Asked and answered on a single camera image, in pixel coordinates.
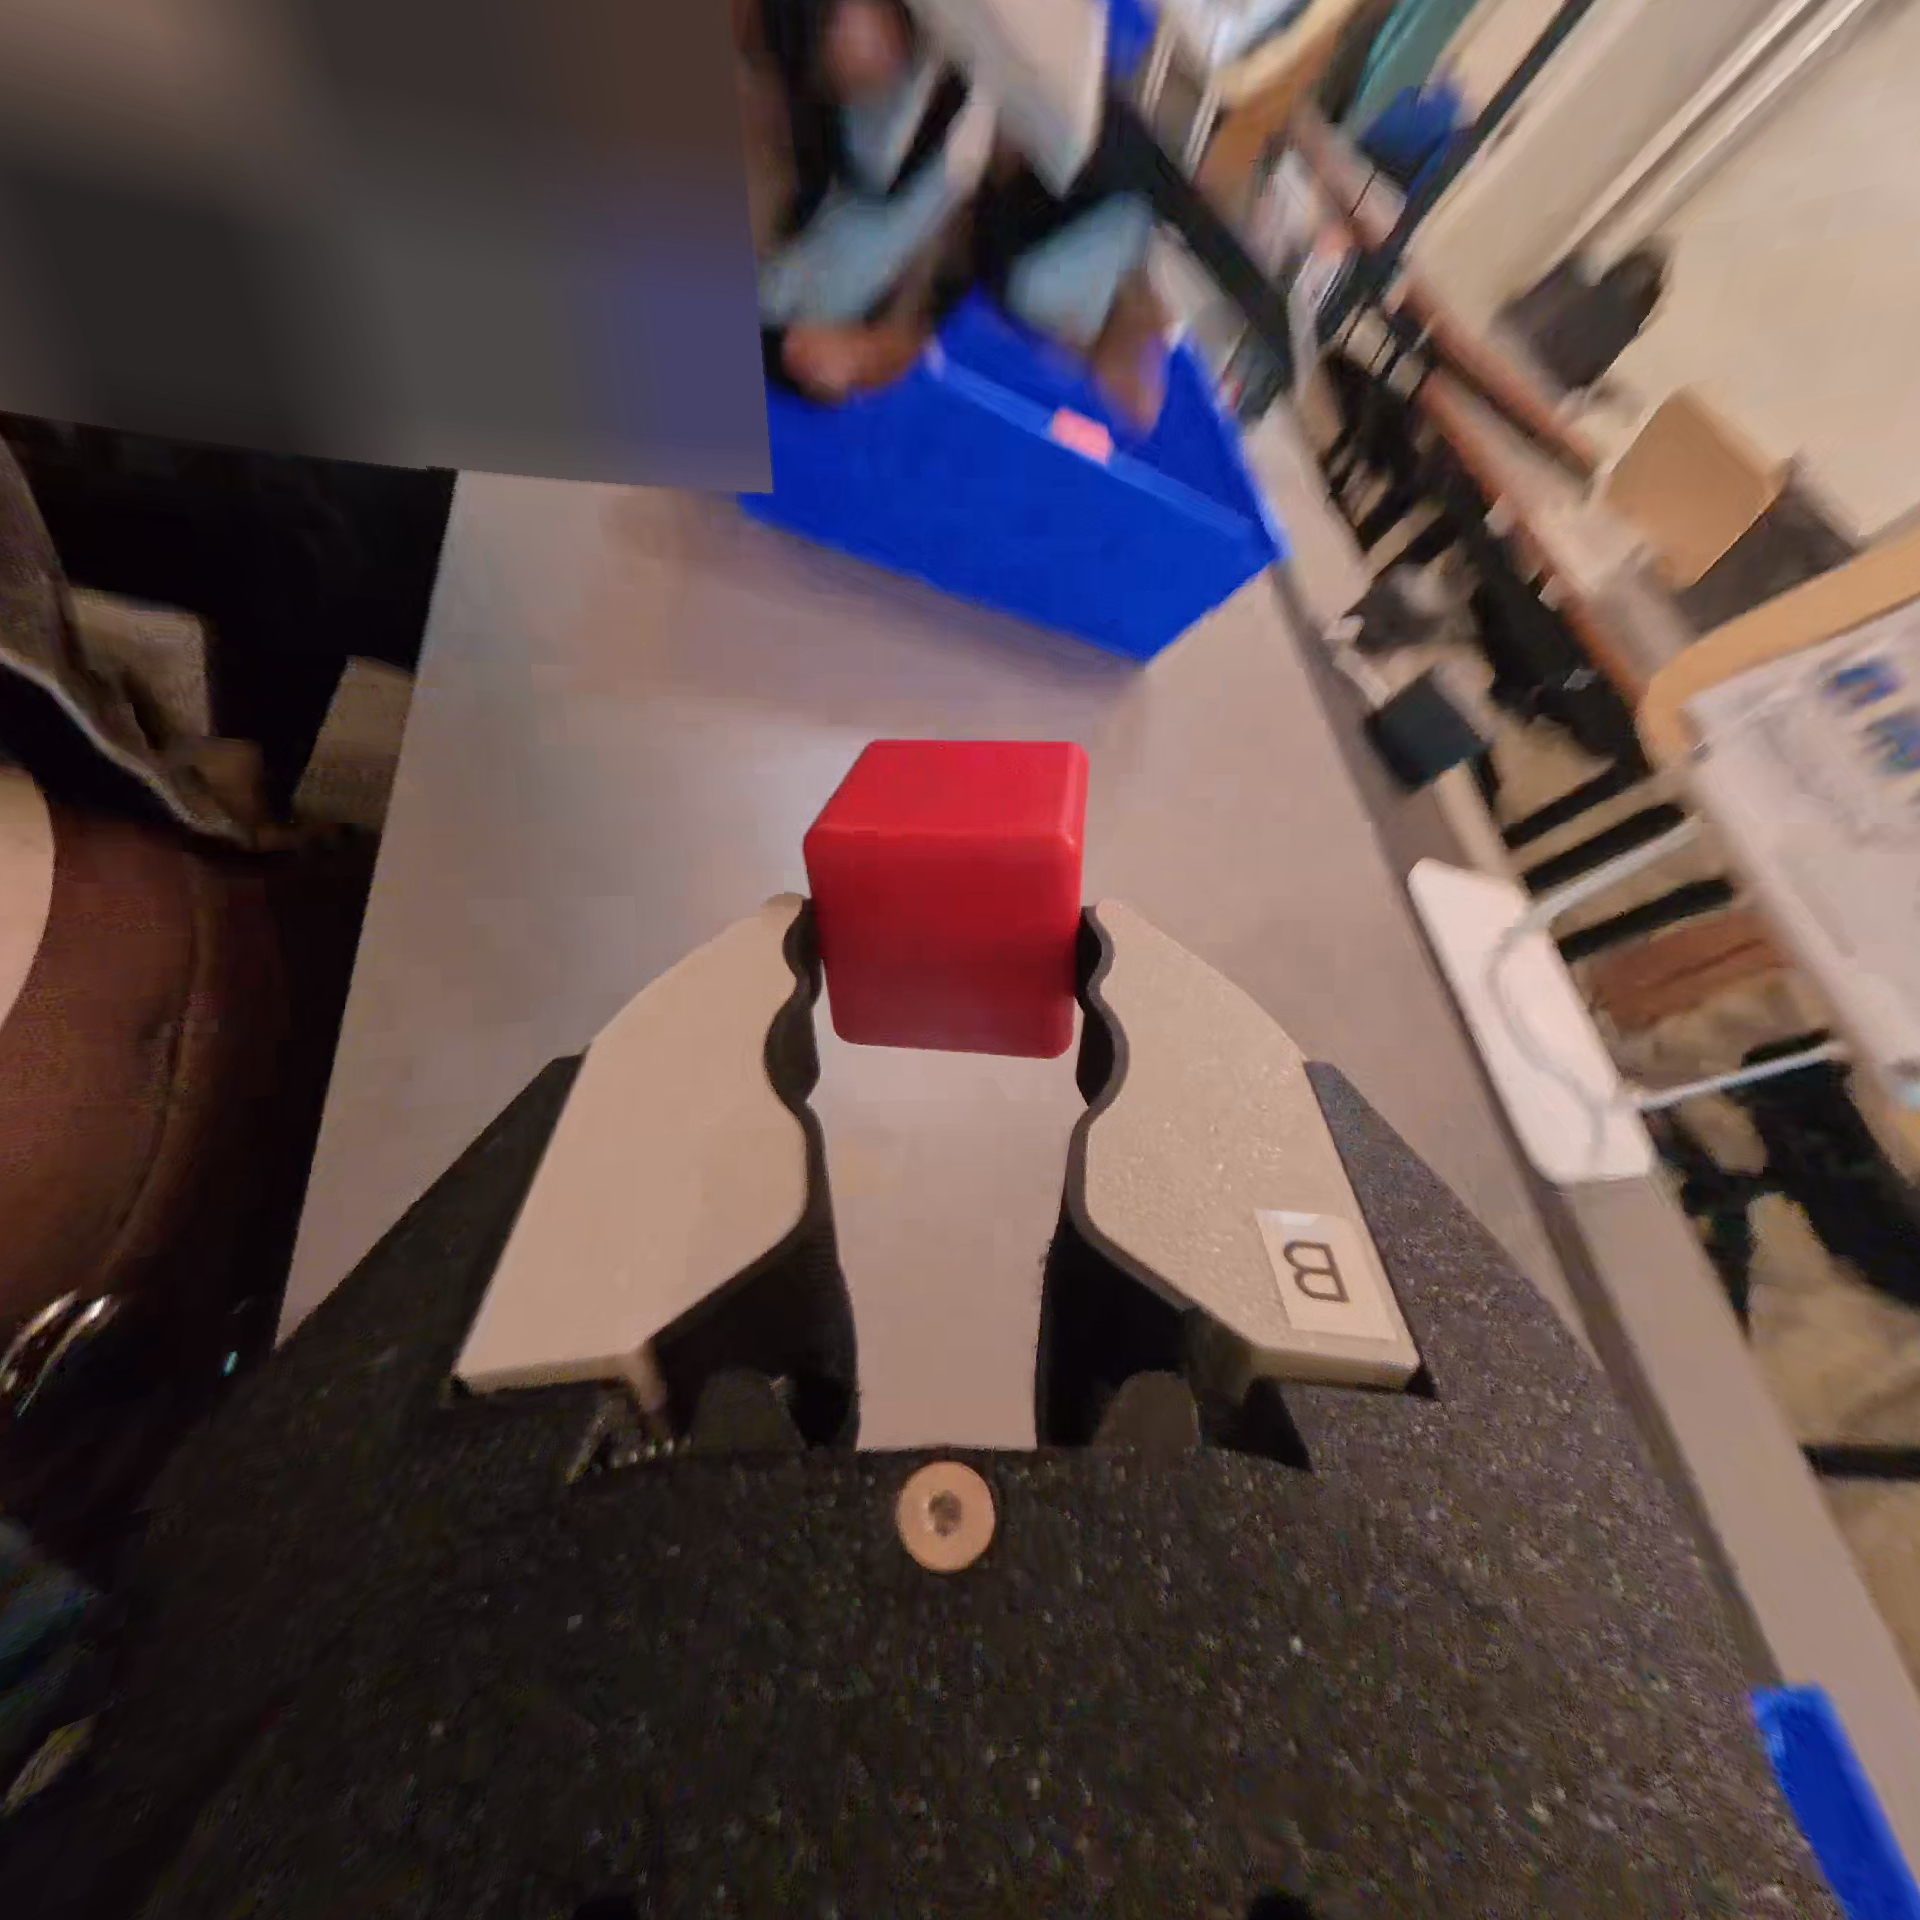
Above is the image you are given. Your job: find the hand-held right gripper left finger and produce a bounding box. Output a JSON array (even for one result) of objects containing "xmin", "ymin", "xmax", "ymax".
[{"xmin": 453, "ymin": 892, "xmax": 829, "ymax": 1415}]

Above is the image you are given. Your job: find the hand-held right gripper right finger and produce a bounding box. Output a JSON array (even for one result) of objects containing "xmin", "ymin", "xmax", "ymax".
[{"xmin": 1063, "ymin": 895, "xmax": 1425, "ymax": 1393}]

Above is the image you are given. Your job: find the red magnetic cube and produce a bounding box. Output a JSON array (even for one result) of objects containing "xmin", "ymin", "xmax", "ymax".
[{"xmin": 803, "ymin": 738, "xmax": 1092, "ymax": 1061}]

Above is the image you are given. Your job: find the white power adapter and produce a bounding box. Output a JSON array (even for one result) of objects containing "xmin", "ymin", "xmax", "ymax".
[{"xmin": 1407, "ymin": 857, "xmax": 1655, "ymax": 1186}]

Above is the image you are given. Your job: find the brown leather bag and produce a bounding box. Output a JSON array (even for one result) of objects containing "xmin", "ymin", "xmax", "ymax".
[{"xmin": 0, "ymin": 780, "xmax": 378, "ymax": 1518}]

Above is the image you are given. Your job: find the blue plastic crate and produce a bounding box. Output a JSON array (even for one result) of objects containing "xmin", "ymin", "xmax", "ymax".
[{"xmin": 738, "ymin": 285, "xmax": 1286, "ymax": 665}]

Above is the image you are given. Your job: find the printed paper sheet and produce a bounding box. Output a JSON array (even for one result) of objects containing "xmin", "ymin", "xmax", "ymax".
[{"xmin": 1679, "ymin": 599, "xmax": 1920, "ymax": 1081}]

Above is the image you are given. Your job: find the wooden chair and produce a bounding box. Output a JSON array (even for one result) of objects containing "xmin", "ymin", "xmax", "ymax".
[{"xmin": 1597, "ymin": 385, "xmax": 1863, "ymax": 600}]

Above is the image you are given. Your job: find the blue plastic piece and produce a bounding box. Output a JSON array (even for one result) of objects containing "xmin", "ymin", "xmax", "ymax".
[{"xmin": 1748, "ymin": 1682, "xmax": 1920, "ymax": 1920}]

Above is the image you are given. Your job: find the white cable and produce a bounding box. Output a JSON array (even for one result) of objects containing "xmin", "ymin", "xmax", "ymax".
[{"xmin": 1486, "ymin": 815, "xmax": 1863, "ymax": 1120}]

